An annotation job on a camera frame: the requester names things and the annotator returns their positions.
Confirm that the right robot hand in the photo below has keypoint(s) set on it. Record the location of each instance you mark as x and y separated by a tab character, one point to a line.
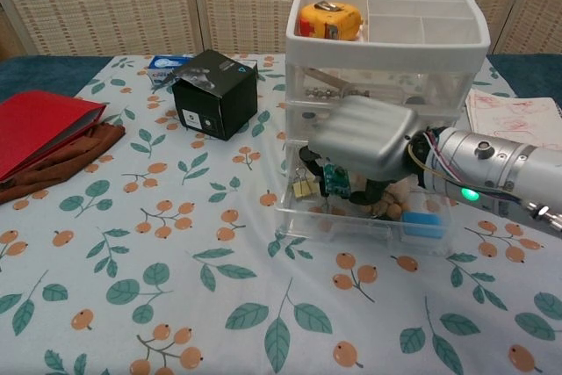
369	133

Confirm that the small green circuit board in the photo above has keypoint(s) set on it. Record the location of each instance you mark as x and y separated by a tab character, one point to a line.
337	181

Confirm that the clear drawer with green board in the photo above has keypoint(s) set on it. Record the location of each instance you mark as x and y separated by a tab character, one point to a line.
351	230

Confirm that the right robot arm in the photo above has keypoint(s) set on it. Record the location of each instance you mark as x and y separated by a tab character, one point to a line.
492	164

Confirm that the clear drawer with dark disc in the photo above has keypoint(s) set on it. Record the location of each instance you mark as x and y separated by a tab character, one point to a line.
298	129

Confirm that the clear plastic drawer organizer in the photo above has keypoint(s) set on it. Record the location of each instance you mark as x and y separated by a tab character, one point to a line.
386	48

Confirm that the wooden stick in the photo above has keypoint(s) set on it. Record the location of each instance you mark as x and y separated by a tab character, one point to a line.
327	78

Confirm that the gold binder clip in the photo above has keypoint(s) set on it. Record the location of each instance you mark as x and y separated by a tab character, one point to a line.
303	188

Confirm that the yellow tape measure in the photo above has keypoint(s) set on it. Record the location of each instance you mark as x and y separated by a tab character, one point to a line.
329	19

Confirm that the white notebook with red sketches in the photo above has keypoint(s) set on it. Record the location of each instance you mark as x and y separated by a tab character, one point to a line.
513	116

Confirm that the black cardboard box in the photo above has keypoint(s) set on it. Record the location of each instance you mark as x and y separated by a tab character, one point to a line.
219	103

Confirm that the blue white toothpaste box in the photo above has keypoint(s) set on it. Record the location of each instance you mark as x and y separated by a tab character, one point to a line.
164	65

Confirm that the floral patterned tablecloth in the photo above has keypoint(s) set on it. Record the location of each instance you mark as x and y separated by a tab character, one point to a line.
175	261

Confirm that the woven folding screen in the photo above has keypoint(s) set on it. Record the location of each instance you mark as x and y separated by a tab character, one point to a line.
131	2

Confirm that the brown cloth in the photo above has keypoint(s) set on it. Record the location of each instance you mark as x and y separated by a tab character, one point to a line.
66	164

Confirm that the red folder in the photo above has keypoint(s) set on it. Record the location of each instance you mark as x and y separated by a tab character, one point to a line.
39	124

